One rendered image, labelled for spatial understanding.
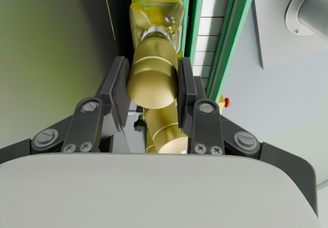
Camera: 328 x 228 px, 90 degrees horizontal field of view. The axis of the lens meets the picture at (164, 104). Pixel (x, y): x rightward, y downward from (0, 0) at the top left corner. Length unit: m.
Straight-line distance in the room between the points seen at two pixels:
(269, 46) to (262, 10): 0.15
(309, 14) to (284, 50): 0.17
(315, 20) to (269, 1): 0.15
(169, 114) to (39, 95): 0.13
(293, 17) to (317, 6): 0.09
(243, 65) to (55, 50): 0.76
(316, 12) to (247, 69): 0.31
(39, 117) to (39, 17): 0.10
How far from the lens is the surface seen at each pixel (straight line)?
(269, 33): 0.78
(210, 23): 0.40
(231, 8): 0.37
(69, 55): 0.26
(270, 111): 1.16
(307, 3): 0.75
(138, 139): 0.68
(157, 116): 0.15
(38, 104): 0.21
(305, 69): 1.03
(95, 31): 0.43
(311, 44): 0.89
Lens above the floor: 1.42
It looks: 45 degrees down
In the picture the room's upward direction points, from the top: 179 degrees counter-clockwise
